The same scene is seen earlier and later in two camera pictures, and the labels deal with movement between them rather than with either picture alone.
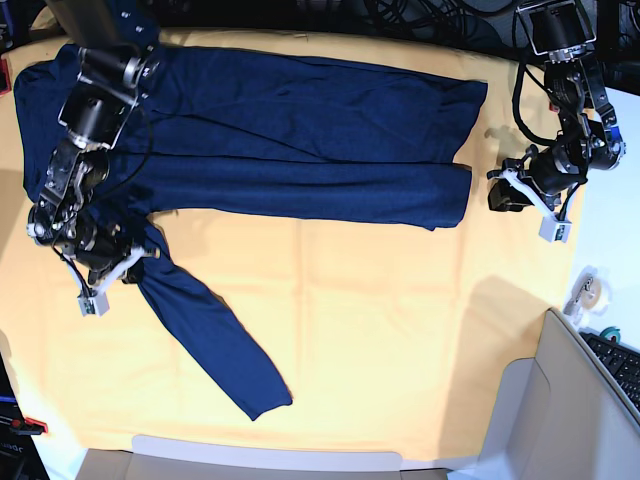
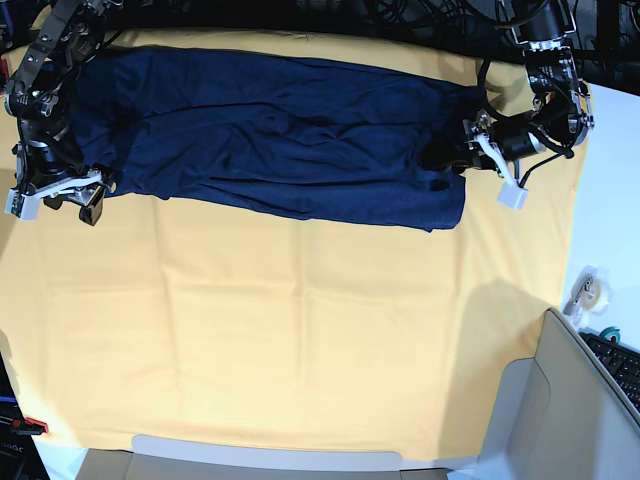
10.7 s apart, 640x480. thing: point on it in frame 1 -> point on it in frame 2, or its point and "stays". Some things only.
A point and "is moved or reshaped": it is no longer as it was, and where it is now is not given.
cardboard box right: x=561 y=415 stays
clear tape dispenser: x=589 y=295 stays
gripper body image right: x=544 y=175 -> x=505 y=141
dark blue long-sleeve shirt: x=260 y=135 is moved or reshaped
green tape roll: x=611 y=331 stays
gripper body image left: x=104 y=249 -> x=77 y=186
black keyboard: x=624 y=362 stays
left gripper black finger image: x=135 y=273 -> x=92 y=213
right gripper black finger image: x=504 y=197 -> x=446 y=151
